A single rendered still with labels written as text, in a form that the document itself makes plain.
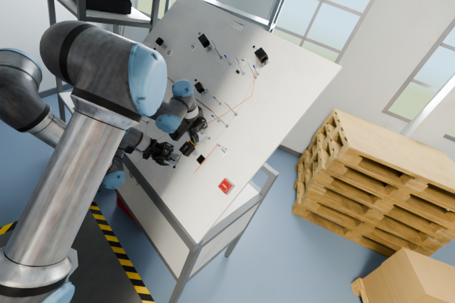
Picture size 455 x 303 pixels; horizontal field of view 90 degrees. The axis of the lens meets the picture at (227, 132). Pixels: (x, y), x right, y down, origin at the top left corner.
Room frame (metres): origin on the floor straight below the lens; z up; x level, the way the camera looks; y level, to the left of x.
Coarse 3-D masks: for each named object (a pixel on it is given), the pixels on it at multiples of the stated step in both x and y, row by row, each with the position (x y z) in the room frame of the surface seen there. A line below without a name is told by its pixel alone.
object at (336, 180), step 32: (320, 128) 2.74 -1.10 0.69; (352, 128) 2.28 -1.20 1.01; (384, 128) 2.66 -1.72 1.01; (320, 160) 2.05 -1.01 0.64; (352, 160) 1.81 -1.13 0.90; (384, 160) 1.81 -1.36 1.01; (416, 160) 2.07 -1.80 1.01; (448, 160) 2.39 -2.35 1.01; (320, 192) 1.88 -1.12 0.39; (352, 192) 1.88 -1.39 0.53; (384, 192) 1.82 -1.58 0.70; (416, 192) 1.77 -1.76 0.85; (448, 192) 2.01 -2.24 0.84; (320, 224) 1.81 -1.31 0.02; (352, 224) 1.81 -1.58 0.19; (384, 224) 1.79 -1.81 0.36; (416, 224) 1.76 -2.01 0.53; (448, 224) 1.74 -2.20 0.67
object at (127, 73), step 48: (96, 48) 0.33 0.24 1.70; (144, 48) 0.37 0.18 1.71; (96, 96) 0.29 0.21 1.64; (144, 96) 0.32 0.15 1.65; (96, 144) 0.26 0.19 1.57; (48, 192) 0.20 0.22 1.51; (96, 192) 0.24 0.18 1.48; (48, 240) 0.16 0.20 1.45; (0, 288) 0.10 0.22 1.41; (48, 288) 0.13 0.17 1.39
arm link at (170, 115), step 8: (160, 104) 0.66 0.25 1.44; (168, 104) 0.67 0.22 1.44; (176, 104) 0.68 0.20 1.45; (184, 104) 0.70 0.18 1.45; (160, 112) 0.64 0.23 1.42; (168, 112) 0.64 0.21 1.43; (176, 112) 0.66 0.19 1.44; (184, 112) 0.69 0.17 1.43; (160, 120) 0.62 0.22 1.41; (168, 120) 0.62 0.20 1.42; (176, 120) 0.64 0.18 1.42; (160, 128) 0.63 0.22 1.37; (168, 128) 0.62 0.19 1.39; (176, 128) 0.63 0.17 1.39
